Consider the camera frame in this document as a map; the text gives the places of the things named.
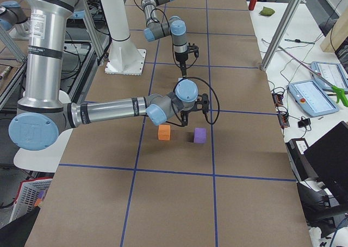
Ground aluminium frame post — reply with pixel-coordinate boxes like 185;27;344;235
260;0;301;71

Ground teach pendant tablet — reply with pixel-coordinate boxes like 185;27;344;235
288;80;339;117
310;61;347;92

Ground white perforated basket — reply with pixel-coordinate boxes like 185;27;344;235
9;177;52;222

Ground black monitor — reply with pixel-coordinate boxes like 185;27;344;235
304;121;347;203

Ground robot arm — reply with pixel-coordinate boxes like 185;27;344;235
141;0;199;78
8;0;209;151

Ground blue tape grid lines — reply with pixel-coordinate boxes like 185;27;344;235
0;0;297;247

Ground purple foam block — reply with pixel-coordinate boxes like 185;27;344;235
194;127;207;144

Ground far teach pendant tablet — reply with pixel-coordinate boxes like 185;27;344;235
310;61;347;92

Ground orange foam block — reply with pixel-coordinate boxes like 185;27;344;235
158;125;171;141

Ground metal reacher grabber tool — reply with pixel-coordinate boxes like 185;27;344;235
278;46;348;107

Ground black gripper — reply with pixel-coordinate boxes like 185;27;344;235
181;94;209;126
180;42;199;78

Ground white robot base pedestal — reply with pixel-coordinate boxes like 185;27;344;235
101;0;146;75

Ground near teach pendant tablet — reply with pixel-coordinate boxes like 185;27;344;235
288;80;339;117

